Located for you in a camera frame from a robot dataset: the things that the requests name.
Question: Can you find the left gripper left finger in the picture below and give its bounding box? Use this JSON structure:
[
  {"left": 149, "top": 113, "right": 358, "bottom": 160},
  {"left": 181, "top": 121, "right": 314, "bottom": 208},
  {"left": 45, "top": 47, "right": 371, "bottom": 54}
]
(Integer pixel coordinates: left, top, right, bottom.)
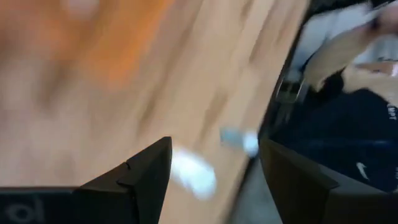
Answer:
[{"left": 79, "top": 136, "right": 173, "bottom": 224}]

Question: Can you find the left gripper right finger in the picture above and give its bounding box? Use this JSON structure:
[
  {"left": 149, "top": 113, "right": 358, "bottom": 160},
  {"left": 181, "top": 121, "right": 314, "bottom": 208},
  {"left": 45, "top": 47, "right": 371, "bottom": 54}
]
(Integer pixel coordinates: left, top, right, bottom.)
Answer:
[{"left": 260, "top": 139, "right": 339, "bottom": 224}]

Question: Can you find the white pill bottle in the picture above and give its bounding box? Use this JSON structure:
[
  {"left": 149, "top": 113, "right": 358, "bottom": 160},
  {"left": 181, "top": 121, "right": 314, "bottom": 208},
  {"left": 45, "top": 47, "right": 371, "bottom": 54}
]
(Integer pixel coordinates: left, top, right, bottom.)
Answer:
[
  {"left": 170, "top": 147, "right": 218, "bottom": 200},
  {"left": 219, "top": 126, "right": 259, "bottom": 158}
]

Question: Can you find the translucent orange plastic basket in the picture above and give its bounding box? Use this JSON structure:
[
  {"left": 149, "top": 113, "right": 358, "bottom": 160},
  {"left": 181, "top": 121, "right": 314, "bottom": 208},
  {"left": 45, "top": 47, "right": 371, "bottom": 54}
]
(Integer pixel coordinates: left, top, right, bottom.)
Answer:
[{"left": 0, "top": 0, "right": 175, "bottom": 91}]

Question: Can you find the person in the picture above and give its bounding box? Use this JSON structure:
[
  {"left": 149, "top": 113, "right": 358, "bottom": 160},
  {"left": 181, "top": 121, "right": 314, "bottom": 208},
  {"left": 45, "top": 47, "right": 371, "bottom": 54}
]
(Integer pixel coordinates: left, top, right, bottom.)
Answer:
[{"left": 270, "top": 0, "right": 398, "bottom": 194}]

